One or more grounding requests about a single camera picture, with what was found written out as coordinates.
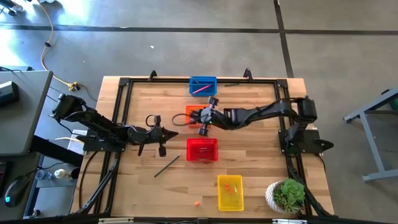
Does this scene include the blue plastic bin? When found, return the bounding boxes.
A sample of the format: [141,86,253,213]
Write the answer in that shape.
[188,75,218,97]

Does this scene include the red plastic bin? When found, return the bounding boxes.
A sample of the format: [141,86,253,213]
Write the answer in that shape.
[186,138,219,162]

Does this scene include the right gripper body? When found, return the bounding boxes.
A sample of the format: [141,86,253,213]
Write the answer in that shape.
[198,96,225,136]

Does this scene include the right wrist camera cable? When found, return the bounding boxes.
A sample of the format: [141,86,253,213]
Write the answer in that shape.
[172,113,200,128]

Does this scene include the clear water bottle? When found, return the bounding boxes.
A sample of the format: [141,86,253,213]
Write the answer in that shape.
[35,169,53,182]

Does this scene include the black device on desk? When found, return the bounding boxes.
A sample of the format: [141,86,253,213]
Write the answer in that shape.
[0,80,20,108]

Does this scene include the yellow extension cable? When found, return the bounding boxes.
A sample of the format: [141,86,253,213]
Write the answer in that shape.
[35,0,80,93]

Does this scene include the grey desk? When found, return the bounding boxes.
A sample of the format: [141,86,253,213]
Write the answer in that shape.
[0,70,54,156]

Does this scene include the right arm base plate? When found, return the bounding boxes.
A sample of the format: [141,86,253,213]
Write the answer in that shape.
[277,128,335,156]

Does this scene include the black computer mouse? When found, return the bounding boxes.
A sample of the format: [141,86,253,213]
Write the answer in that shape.
[4,175,31,208]

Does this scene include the small white bottle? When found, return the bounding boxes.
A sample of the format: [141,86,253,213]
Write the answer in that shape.
[53,168,72,180]

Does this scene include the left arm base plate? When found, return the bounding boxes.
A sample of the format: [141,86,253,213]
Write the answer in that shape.
[82,129,128,153]

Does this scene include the black aluminium table frame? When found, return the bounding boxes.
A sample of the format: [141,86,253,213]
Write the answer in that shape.
[70,76,335,218]

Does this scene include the white box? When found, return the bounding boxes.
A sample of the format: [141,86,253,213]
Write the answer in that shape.
[55,128,90,156]

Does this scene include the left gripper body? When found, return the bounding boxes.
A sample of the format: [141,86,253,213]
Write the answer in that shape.
[141,114,167,157]

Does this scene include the chair base leg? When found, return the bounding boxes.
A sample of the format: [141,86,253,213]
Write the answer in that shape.
[0,0,24,16]

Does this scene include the dark green pencil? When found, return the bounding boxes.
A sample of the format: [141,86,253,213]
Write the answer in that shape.
[154,154,182,179]

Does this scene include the yellow plastic bin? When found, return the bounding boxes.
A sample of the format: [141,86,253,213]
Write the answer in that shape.
[216,174,245,212]

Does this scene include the grey metal table frame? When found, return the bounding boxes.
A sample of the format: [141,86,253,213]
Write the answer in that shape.
[343,88,398,183]

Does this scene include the orange plastic bin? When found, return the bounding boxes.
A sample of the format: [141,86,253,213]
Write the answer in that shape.
[185,105,208,128]

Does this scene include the succulent in white pot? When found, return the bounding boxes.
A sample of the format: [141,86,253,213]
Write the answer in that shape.
[264,177,307,215]

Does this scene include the silver bracket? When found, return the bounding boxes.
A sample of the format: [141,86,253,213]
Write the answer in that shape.
[98,217,135,224]
[271,218,308,224]

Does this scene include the pink pen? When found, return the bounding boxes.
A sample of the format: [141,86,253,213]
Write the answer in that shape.
[192,84,214,95]

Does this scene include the black desk beam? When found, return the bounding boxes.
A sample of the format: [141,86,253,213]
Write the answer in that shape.
[29,134,85,168]

